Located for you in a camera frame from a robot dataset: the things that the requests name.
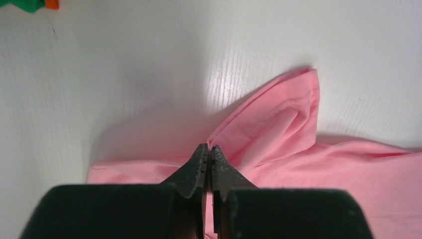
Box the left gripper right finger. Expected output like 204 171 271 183
210 146 373 239

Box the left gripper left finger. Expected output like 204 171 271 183
21 143 209 239

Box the pink t-shirt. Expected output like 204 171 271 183
87 68 422 239

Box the folded orange t-shirt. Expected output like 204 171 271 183
44 0 60 10

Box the folded green t-shirt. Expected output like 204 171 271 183
0 0 46 13

